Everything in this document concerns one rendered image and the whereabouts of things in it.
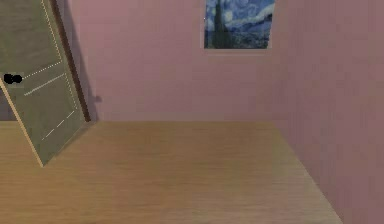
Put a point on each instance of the blue night sky painting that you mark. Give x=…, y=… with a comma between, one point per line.
x=238, y=23

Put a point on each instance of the olive green room door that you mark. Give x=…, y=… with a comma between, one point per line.
x=40, y=66

